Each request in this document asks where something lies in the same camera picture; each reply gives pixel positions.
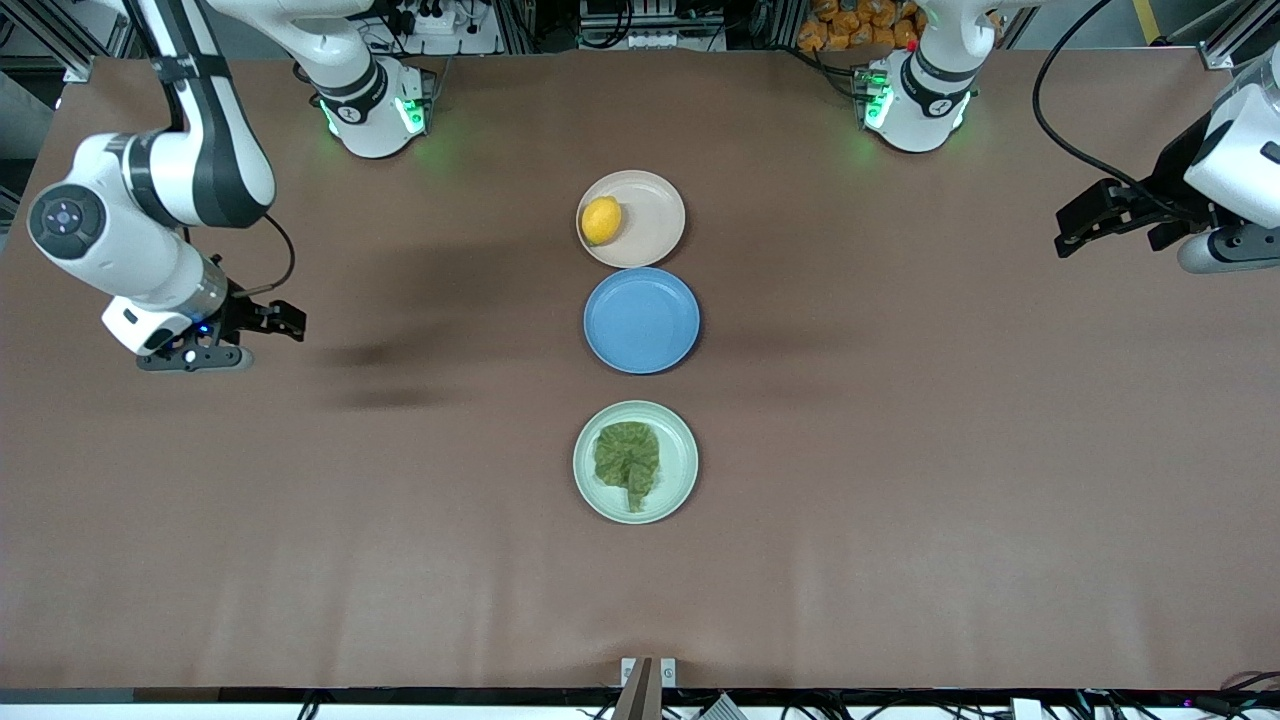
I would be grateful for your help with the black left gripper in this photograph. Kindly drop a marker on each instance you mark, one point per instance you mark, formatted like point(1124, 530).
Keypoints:
point(1172, 178)

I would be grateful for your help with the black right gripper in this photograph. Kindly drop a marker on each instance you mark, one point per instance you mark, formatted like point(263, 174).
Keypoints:
point(243, 314)

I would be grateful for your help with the yellow lemon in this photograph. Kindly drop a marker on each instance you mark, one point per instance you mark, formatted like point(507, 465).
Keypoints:
point(601, 220)

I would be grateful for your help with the green lettuce leaf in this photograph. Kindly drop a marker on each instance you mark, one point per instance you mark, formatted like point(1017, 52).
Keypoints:
point(627, 462)

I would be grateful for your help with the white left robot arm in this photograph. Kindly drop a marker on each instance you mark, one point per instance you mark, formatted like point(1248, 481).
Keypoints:
point(925, 100)

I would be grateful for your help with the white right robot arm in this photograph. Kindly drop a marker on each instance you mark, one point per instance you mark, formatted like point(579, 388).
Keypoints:
point(220, 150)

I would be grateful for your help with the bag of orange fruits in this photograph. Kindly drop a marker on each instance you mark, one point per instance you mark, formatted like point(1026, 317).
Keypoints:
point(860, 25)

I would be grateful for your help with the white power strip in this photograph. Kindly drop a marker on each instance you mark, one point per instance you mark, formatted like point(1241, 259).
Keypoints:
point(440, 25)

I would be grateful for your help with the blue plate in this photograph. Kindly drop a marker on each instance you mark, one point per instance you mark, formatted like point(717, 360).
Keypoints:
point(641, 320)

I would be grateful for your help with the white plate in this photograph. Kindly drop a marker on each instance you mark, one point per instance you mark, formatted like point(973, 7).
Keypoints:
point(655, 220)

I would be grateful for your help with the pale green plate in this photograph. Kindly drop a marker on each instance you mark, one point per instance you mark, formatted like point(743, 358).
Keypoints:
point(680, 465)

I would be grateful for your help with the aluminium frame profile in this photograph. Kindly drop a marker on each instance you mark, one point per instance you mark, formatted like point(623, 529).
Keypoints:
point(60, 35)
point(1240, 30)

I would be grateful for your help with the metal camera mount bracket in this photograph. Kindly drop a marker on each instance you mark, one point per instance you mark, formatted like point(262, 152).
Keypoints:
point(646, 680)

